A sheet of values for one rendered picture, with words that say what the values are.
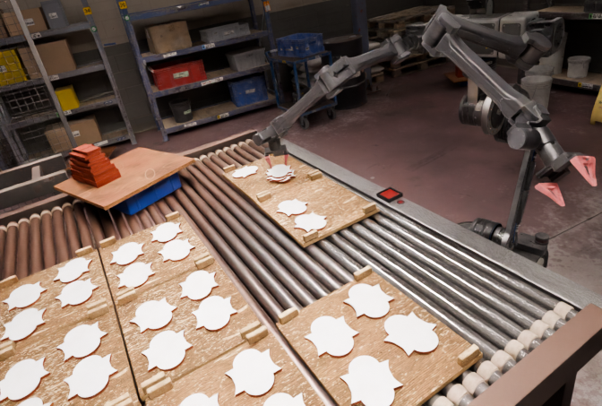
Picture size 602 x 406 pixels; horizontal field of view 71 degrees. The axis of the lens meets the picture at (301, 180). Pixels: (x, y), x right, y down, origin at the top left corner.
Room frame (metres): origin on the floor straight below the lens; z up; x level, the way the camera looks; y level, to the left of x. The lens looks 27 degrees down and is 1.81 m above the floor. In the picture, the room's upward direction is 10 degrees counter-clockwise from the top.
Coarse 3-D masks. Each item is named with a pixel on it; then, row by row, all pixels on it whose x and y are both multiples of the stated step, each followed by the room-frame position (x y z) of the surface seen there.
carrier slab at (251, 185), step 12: (288, 156) 2.05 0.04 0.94; (264, 168) 1.95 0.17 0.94; (300, 168) 1.87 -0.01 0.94; (312, 168) 1.85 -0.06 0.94; (228, 180) 1.91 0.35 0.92; (240, 180) 1.86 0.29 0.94; (252, 180) 1.84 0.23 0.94; (264, 180) 1.81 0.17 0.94; (300, 180) 1.75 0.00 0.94; (252, 192) 1.72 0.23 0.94; (276, 192) 1.67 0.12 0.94
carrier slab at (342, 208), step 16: (288, 192) 1.65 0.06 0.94; (304, 192) 1.63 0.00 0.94; (320, 192) 1.60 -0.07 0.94; (336, 192) 1.58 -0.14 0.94; (272, 208) 1.54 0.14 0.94; (320, 208) 1.47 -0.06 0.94; (336, 208) 1.45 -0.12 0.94; (352, 208) 1.43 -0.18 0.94; (288, 224) 1.39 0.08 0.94; (336, 224) 1.33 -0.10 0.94
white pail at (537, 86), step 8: (528, 80) 4.43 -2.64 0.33; (536, 80) 4.41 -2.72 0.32; (544, 80) 4.35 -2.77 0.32; (552, 80) 4.18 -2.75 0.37; (528, 88) 4.23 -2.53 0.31; (536, 88) 4.17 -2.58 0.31; (544, 88) 4.15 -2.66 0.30; (536, 96) 4.18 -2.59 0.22; (544, 96) 4.16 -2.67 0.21; (544, 104) 4.17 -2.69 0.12
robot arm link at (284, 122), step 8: (320, 72) 1.61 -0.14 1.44; (320, 80) 1.63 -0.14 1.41; (312, 88) 1.64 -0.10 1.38; (320, 88) 1.61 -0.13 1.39; (336, 88) 1.57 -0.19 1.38; (304, 96) 1.67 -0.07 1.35; (312, 96) 1.64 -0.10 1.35; (320, 96) 1.61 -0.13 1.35; (328, 96) 1.59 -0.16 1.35; (296, 104) 1.70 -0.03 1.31; (304, 104) 1.67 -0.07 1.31; (312, 104) 1.67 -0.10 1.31; (288, 112) 1.73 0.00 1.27; (296, 112) 1.70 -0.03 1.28; (304, 112) 1.73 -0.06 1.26; (280, 120) 1.77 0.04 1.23; (288, 120) 1.74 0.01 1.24; (280, 128) 1.78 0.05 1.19; (288, 128) 1.79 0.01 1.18
